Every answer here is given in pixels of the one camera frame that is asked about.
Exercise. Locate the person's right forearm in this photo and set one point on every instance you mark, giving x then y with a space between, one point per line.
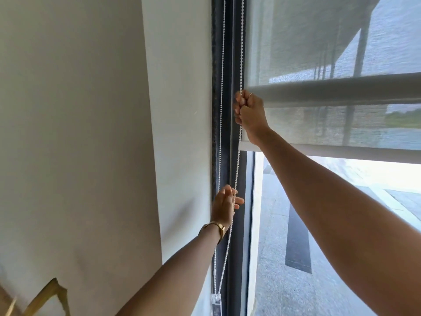
329 207

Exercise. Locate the person's right hand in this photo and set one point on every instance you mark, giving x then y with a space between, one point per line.
254 113

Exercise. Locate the dark window frame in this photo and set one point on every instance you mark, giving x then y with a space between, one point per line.
230 62

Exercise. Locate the grey roller blind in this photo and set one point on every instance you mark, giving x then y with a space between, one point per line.
296 46
312 128

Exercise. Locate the gold metal frame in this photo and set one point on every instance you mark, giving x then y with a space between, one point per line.
49 290

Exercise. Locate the person's left thumb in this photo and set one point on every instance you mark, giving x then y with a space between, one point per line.
238 201

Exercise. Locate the person's right fingers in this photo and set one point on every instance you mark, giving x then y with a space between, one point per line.
240 106

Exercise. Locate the person's left forearm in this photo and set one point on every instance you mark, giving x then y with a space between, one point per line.
177 279

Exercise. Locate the person's left hand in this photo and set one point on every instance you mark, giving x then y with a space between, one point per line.
222 210

